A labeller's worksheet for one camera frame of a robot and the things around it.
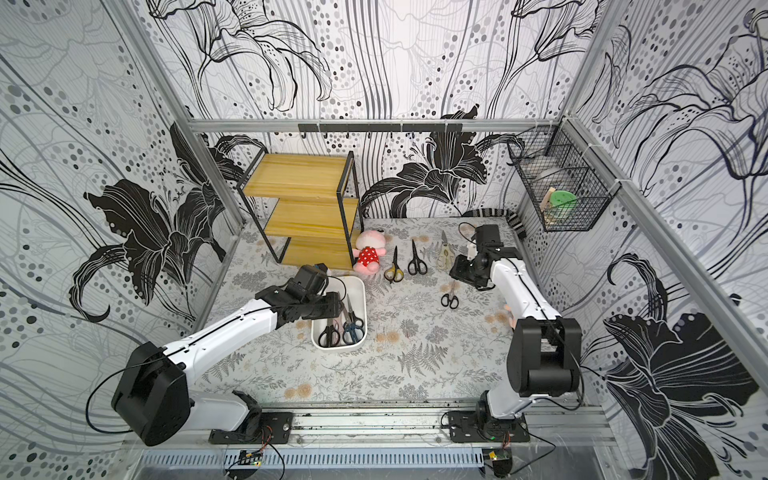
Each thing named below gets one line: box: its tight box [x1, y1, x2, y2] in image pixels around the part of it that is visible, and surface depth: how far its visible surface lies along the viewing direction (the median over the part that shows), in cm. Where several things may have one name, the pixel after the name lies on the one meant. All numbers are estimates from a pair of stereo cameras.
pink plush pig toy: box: [352, 230, 387, 275], surface depth 104 cm
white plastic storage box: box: [311, 275, 368, 351], surface depth 90 cm
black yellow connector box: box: [482, 447, 513, 479], surface depth 72 cm
